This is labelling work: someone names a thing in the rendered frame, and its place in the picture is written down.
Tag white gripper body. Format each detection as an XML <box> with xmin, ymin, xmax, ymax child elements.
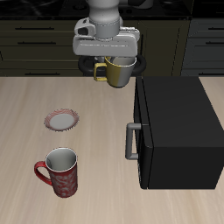
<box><xmin>72</xmin><ymin>26</ymin><xmax>141</xmax><ymax>59</ymax></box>

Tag red patterned mug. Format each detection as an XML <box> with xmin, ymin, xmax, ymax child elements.
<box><xmin>33</xmin><ymin>147</ymin><xmax>79</xmax><ymax>199</ymax></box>

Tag red rimmed white plate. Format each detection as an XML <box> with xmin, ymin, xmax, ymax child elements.
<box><xmin>43</xmin><ymin>108</ymin><xmax>81</xmax><ymax>132</ymax></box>

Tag white and yellow mug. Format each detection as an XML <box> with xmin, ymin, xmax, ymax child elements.
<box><xmin>93</xmin><ymin>55</ymin><xmax>137</xmax><ymax>88</ymax></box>

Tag dark kitchen cupboards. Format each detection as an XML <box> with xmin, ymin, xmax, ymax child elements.
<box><xmin>0</xmin><ymin>0</ymin><xmax>224</xmax><ymax>78</ymax></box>

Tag black microwave oven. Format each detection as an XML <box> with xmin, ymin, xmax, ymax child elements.
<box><xmin>124</xmin><ymin>75</ymin><xmax>224</xmax><ymax>191</ymax></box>

